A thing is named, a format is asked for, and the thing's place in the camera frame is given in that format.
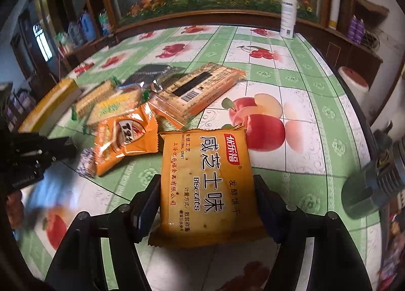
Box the white stool orange top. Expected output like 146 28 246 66
338 66 369 105

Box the grey cylindrical tool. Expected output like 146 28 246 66
341 123 405 220

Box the yellow green cracker pack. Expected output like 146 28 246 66
82 89 149 134

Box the long orange biscuit pack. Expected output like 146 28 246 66
149 62 246 129

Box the dark silver foil packet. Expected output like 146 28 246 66
118 64 185 93

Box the yellow white storage tray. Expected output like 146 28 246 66
18 78 82 136

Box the white spray bottle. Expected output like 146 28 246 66
280 0 297 39

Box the purple white candy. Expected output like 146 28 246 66
76 148 96 178

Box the green label bottle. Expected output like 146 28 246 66
98 9 111 35

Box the purple bottle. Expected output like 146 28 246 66
354 19 365 44
347 15 358 41

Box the fruit pattern tablecloth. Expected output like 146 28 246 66
20 26 382 286

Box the orange snack packet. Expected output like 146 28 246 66
94 103 158 177

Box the left hand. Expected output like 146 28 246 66
6 190 24 229

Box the purple bottle right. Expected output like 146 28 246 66
354 19 365 44

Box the yellow cheese biscuit packet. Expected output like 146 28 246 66
148 126 266 249

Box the green-end cracker pack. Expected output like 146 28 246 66
71 77 121 120

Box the purple bottle left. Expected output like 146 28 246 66
347 15 358 41

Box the blue water jug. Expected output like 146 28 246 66
80 11 96 42

